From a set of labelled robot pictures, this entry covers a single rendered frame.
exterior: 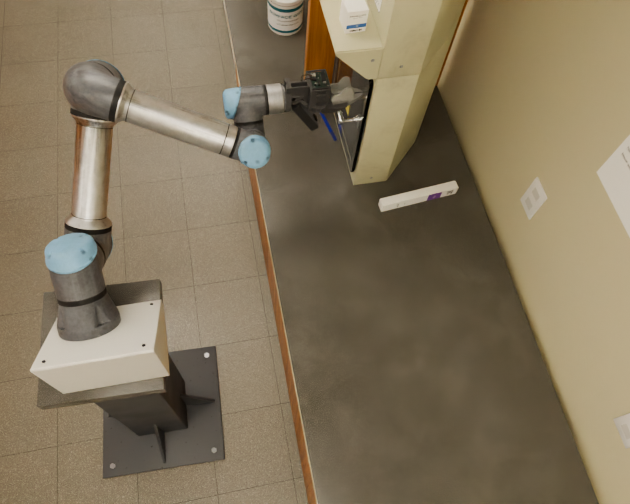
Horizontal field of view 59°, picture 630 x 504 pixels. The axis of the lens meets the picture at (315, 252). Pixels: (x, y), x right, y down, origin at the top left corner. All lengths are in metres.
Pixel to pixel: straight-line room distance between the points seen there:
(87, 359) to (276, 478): 1.25
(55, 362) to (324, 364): 0.67
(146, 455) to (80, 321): 1.13
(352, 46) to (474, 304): 0.81
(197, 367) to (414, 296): 1.19
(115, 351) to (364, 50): 0.90
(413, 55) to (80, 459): 1.98
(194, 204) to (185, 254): 0.28
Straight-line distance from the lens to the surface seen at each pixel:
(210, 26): 3.70
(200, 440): 2.47
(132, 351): 1.38
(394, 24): 1.35
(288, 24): 2.20
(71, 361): 1.41
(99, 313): 1.48
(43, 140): 3.31
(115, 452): 2.53
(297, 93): 1.47
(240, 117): 1.46
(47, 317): 1.72
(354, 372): 1.56
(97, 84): 1.34
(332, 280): 1.65
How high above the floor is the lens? 2.44
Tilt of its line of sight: 63 degrees down
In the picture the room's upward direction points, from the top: 8 degrees clockwise
